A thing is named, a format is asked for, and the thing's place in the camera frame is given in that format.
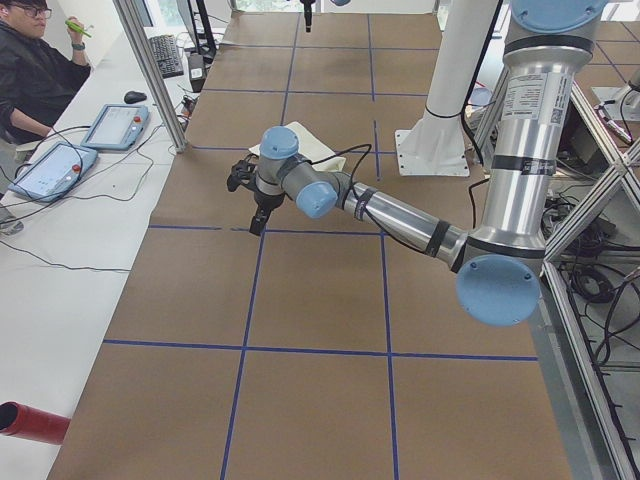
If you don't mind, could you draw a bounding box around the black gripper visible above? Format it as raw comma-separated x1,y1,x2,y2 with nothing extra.
249,191,285,236
300,0,316,33

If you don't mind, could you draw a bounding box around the cream long-sleeve cat shirt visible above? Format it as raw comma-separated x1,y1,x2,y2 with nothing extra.
248,121,349,174

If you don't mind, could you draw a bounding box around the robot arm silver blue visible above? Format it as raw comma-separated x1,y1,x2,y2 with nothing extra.
227,1,608,326

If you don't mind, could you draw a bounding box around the black keyboard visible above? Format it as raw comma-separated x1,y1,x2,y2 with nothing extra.
148,34,184,78

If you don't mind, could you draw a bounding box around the far blue teach pendant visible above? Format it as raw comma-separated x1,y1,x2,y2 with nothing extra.
80,104,149,151

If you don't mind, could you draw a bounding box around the blue teach pendant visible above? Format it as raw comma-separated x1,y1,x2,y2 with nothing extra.
80,104,149,151
8,142,98,203

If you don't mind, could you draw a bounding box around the white central support column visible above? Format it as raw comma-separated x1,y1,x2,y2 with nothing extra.
395,0,502,177

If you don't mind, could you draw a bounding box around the black computer mouse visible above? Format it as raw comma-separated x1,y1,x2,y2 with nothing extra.
123,91,147,104

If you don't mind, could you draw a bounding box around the near blue teach pendant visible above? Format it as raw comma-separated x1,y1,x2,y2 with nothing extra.
8,142,98,203

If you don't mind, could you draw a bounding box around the green handheld object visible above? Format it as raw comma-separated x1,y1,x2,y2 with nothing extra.
65,19,92,38

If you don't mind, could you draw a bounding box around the seated person black jacket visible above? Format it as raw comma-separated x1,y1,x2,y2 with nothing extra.
1,1,91,144

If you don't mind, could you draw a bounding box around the red cylinder tube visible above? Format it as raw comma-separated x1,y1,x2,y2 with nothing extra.
1,401,70,445

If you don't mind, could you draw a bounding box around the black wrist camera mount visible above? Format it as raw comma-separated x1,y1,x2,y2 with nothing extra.
226,153,258,192

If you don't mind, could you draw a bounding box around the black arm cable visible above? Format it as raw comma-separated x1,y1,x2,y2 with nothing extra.
309,143,381,221

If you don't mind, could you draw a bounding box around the aluminium frame post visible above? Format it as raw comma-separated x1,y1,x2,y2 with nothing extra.
113,0,187,153

